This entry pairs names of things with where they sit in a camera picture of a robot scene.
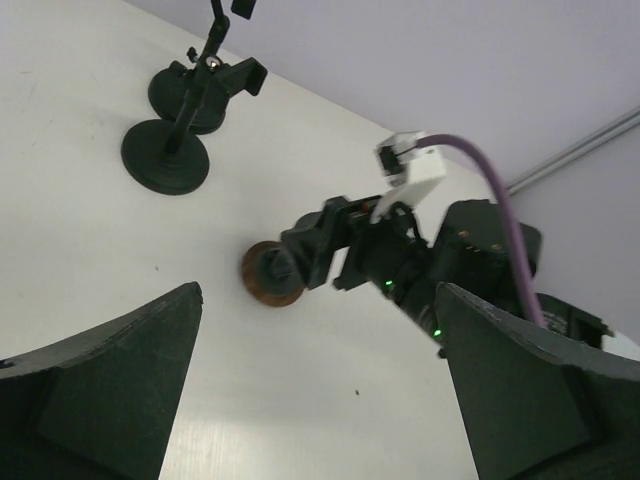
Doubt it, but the short black round-base phone stand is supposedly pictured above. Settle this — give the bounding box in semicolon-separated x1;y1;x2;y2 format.
121;94;210;196

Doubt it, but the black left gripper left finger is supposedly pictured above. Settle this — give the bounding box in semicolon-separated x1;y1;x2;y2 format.
1;282;203;479

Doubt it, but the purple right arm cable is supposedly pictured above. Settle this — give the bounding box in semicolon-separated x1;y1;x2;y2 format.
417;133;546;329

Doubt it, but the brown-base grey phone stand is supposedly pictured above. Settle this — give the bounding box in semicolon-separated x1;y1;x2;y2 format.
240;241;305;308

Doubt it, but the right aluminium frame post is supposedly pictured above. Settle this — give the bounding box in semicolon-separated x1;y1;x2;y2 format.
507;106;639;195

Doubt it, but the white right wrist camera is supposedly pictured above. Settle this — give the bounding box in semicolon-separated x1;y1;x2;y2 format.
370;131;447;224

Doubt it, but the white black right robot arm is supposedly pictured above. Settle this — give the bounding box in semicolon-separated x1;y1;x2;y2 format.
281;197;524;344

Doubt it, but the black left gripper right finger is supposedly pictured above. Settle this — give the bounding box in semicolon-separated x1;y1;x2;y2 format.
436;284;639;479

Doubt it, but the tall black clamp phone stand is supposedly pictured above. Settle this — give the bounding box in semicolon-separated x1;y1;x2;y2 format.
148;1;268;135

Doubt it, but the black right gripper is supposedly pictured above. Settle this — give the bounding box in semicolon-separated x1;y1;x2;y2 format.
280;201;433;300

